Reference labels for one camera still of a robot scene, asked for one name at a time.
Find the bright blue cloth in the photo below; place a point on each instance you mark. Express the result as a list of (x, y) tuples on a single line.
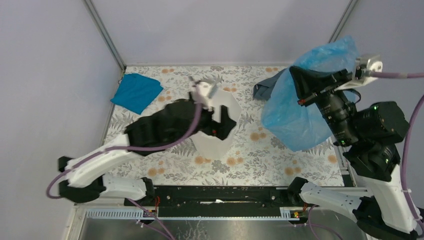
[(136, 92)]

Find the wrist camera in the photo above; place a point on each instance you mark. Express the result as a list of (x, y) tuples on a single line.
[(203, 92), (363, 74)]

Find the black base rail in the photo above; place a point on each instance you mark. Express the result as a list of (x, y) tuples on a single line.
[(177, 196)]

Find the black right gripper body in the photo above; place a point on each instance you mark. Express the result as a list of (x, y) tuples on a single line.
[(336, 108)]

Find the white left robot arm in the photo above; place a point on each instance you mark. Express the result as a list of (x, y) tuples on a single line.
[(87, 178)]

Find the white trash bin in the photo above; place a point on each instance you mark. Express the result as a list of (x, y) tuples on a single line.
[(211, 147)]

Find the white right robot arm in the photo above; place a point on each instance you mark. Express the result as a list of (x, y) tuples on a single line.
[(370, 136)]

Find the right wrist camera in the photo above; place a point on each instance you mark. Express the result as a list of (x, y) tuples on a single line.
[(363, 74)]

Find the grey-blue cloth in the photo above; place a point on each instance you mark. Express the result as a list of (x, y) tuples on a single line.
[(263, 89)]

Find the blue plastic trash bag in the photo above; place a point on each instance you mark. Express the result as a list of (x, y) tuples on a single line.
[(297, 127)]

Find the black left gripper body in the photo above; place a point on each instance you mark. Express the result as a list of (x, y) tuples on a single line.
[(207, 123)]

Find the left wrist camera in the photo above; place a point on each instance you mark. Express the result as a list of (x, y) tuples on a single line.
[(203, 92)]

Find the floral table cloth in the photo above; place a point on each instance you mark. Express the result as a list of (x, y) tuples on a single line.
[(255, 158)]

